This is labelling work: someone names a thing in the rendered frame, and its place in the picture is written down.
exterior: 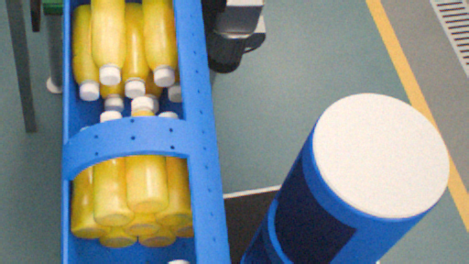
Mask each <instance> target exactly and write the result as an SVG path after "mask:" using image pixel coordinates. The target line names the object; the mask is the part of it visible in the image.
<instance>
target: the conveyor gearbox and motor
mask: <svg viewBox="0 0 469 264"><path fill-rule="evenodd" d="M264 5H265V2H263V0H230V2H227V6H226V9H225V12H224V13H217V16H216V19H215V23H214V27H213V33H208V35H207V39H206V42H205V44H206V53H207V61H208V68H209V69H210V70H212V71H213V72H217V73H221V74H227V73H231V72H234V71H235V70H236V69H237V68H238V67H239V65H240V63H241V60H242V57H243V55H244V54H246V53H249V52H251V51H253V50H256V49H257V48H260V47H261V45H262V44H263V43H264V41H265V39H266V31H265V26H264V20H263V17H262V16H261V13H262V10H263V7H264ZM245 48H252V49H248V50H245Z"/></svg>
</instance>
